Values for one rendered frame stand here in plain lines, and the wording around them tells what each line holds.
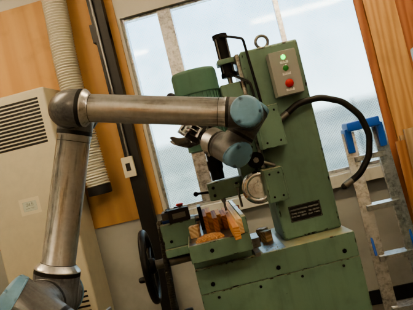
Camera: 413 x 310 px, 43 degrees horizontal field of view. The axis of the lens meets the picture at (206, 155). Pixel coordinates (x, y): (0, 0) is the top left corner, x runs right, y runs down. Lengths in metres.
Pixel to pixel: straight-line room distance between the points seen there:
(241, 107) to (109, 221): 2.17
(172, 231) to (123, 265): 1.61
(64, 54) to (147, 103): 1.93
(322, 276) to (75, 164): 0.93
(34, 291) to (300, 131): 1.06
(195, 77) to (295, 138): 0.44
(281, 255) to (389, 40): 1.82
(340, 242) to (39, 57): 2.44
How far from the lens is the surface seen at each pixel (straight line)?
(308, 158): 1.99
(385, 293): 2.73
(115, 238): 3.55
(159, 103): 1.54
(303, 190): 1.99
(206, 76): 1.99
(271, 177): 1.87
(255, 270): 1.89
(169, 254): 1.99
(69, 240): 1.77
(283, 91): 1.92
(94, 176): 3.34
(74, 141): 1.74
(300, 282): 1.92
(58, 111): 1.63
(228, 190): 2.02
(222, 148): 1.64
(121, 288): 3.62
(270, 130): 1.88
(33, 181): 3.37
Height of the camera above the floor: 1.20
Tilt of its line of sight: 1 degrees down
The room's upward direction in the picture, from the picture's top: 14 degrees counter-clockwise
